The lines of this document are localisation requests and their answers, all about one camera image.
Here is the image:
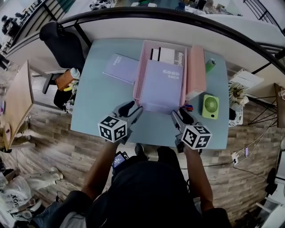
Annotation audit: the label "small purple notebook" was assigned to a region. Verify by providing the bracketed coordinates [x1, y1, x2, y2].
[102, 53, 140, 85]

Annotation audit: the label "large purple spiral notebook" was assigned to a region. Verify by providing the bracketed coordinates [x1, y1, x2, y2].
[140, 59, 184, 114]

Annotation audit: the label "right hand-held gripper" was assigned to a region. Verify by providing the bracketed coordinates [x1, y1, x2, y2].
[171, 108, 212, 153]

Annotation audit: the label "pink file box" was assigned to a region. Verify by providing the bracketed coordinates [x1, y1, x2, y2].
[185, 45, 207, 101]

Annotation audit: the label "black metal balustrade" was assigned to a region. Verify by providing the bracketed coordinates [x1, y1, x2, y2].
[244, 0, 285, 36]
[8, 0, 74, 49]

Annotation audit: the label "person's left forearm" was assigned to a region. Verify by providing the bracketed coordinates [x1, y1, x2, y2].
[81, 140, 116, 201]

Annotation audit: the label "black device with screen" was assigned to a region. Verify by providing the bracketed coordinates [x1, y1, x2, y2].
[111, 151, 130, 170]

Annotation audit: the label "dark wooden side table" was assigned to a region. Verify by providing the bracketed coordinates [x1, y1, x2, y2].
[247, 82, 285, 129]

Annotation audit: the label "green bottle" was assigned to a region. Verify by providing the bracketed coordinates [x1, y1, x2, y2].
[205, 58, 216, 73]

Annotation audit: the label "white grey striped book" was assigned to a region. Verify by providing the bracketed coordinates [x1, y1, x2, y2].
[150, 46, 187, 67]

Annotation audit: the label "white artificial flowers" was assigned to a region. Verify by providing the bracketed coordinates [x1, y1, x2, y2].
[63, 80, 78, 114]

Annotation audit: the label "person's right forearm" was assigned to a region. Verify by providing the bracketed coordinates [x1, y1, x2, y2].
[183, 146, 216, 212]

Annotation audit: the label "person's left shoe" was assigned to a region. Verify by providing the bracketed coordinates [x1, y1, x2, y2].
[134, 143, 145, 156]

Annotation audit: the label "light wooden table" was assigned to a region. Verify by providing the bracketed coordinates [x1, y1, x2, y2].
[0, 60, 36, 151]

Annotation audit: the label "dried flower bouquet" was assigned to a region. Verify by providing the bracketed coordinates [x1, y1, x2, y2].
[228, 81, 249, 110]

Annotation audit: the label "white plastic bag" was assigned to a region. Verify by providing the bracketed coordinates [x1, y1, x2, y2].
[0, 175, 32, 214]

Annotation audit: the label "black office chair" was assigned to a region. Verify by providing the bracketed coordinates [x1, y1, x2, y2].
[39, 21, 90, 112]

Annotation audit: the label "black white patterned container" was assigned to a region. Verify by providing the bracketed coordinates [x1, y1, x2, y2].
[228, 106, 244, 127]

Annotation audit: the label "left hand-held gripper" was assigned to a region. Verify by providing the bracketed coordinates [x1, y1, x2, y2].
[98, 100, 143, 143]

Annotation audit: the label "pink paper tray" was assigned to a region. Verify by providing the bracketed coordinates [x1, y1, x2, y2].
[133, 40, 188, 115]

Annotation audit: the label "green portable fan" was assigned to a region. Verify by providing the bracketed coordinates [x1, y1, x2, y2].
[201, 94, 220, 120]

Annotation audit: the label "orange cardboard box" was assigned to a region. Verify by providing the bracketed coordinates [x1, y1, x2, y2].
[55, 69, 74, 91]

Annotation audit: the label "person's torso in black shirt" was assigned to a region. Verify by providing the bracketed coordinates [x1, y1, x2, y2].
[33, 160, 232, 228]

